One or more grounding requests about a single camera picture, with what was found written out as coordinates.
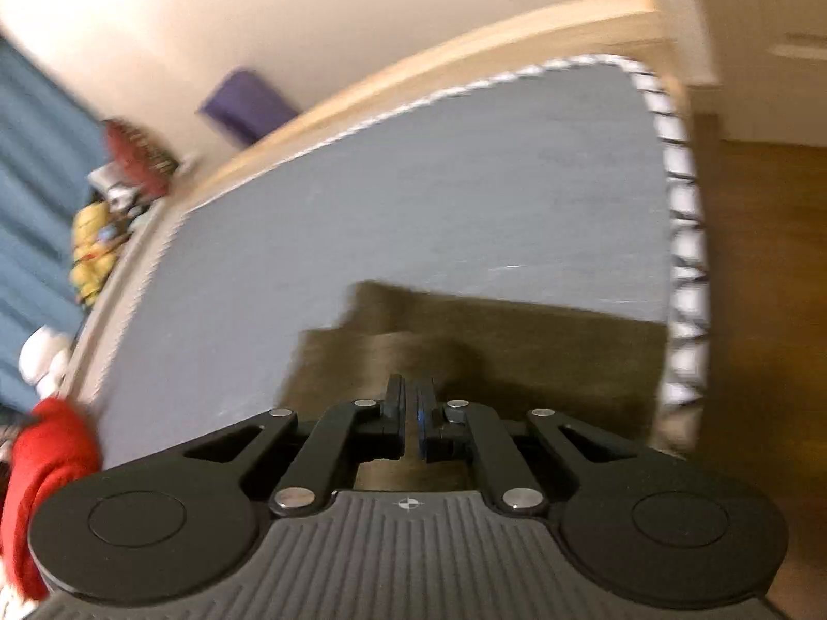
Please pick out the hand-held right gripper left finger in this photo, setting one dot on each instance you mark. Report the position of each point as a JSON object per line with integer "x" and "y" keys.
{"x": 393, "y": 403}

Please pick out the yellow plush toy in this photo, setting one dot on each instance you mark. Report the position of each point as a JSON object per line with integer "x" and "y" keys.
{"x": 94, "y": 245}

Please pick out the red folded quilt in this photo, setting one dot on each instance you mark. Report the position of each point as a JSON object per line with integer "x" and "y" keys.
{"x": 45, "y": 465}

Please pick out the red cushion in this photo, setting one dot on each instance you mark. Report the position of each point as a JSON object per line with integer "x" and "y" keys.
{"x": 139, "y": 152}

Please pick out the white plush toy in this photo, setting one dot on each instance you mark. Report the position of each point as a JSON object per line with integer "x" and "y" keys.
{"x": 42, "y": 355}

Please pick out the wooden bed frame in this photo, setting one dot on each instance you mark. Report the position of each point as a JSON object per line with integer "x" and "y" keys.
{"x": 452, "y": 45}

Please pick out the blue curtain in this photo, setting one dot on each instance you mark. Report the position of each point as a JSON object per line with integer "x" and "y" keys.
{"x": 32, "y": 161}

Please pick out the purple board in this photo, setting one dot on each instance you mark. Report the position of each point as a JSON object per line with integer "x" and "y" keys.
{"x": 249, "y": 106}

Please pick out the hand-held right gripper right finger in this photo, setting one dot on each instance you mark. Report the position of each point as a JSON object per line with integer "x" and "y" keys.
{"x": 423, "y": 427}

